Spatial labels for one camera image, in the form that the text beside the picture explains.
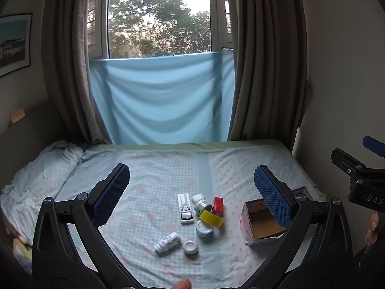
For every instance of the crumpled white blanket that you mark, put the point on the crumpled white blanket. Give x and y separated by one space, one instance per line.
39 174

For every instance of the brown right curtain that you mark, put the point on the brown right curtain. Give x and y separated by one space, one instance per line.
267 66

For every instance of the white jar with green label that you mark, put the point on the white jar with green label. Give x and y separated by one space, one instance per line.
204 233

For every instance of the window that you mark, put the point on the window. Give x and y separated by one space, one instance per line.
218 12

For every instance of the small yellow pack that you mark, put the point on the small yellow pack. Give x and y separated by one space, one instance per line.
17 115

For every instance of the checked floral bed sheet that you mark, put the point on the checked floral bed sheet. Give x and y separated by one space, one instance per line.
162 168

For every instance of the patterned cardboard box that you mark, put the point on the patterned cardboard box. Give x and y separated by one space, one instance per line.
258 225

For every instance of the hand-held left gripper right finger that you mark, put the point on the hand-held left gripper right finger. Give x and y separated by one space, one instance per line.
272 198

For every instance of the white pill bottle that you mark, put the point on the white pill bottle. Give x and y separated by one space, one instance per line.
167 242

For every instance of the white remote control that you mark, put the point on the white remote control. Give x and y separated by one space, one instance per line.
185 208

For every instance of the green cream jar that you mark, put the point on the green cream jar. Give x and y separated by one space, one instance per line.
200 207

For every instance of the brown left curtain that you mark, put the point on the brown left curtain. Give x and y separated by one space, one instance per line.
75 66

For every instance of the yellow green cloth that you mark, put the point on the yellow green cloth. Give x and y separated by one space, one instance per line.
21 246

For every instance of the brown curtain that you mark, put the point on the brown curtain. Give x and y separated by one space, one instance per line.
267 66
75 66

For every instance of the red box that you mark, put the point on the red box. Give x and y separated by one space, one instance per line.
218 204

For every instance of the trees outside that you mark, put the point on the trees outside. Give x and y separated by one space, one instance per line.
162 24

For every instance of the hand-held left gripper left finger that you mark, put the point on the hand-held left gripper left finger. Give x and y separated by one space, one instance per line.
109 198

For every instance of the framed wall picture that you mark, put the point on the framed wall picture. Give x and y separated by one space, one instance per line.
15 42

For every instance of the small white case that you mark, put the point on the small white case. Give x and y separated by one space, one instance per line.
197 198

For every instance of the person's left hand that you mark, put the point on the person's left hand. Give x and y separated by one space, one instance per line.
183 284

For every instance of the yellow tape roll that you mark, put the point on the yellow tape roll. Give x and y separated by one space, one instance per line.
207 216

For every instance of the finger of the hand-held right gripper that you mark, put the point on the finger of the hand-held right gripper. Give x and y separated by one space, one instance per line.
346 159
374 146

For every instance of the small white round jar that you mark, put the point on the small white round jar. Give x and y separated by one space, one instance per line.
190 248

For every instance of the person's right hand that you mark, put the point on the person's right hand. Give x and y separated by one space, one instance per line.
372 228

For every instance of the light blue cloth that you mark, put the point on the light blue cloth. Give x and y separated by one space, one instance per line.
162 102

